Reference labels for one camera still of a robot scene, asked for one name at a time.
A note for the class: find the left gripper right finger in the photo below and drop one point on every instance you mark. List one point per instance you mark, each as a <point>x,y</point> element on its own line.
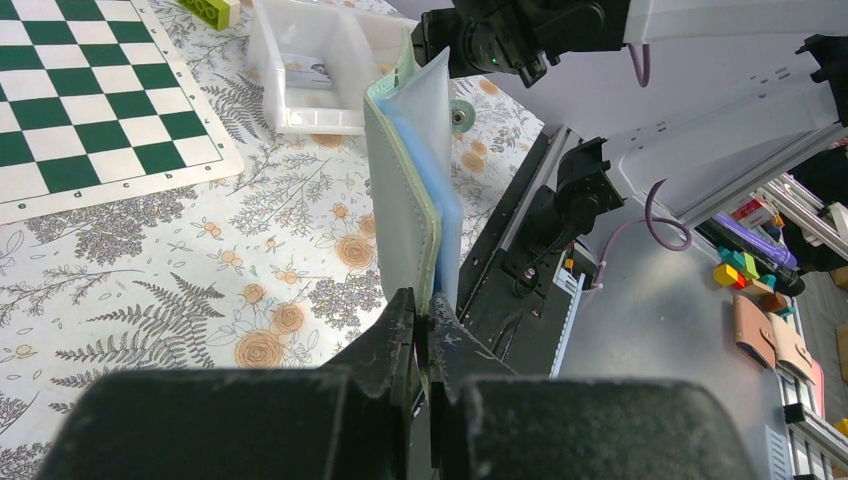
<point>489,422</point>

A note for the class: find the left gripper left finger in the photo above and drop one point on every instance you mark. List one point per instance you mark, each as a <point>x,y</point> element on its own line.
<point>348,419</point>

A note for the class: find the green leather card holder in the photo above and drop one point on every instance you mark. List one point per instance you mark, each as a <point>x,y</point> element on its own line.
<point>411,116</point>

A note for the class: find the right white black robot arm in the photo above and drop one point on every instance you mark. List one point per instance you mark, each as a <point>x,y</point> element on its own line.
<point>730,90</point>

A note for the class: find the white card in tray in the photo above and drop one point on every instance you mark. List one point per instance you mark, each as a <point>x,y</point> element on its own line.
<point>306,72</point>

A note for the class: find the clear plastic compartment tray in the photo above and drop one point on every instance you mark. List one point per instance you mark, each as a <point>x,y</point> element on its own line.
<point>355,45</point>

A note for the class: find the green white chessboard mat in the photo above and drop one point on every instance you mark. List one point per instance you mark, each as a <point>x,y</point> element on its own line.
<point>98,106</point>

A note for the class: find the green purple toy block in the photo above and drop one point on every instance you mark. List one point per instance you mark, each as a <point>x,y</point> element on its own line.
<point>218,14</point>

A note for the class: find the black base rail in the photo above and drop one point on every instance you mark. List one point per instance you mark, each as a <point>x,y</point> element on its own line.
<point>514,295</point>

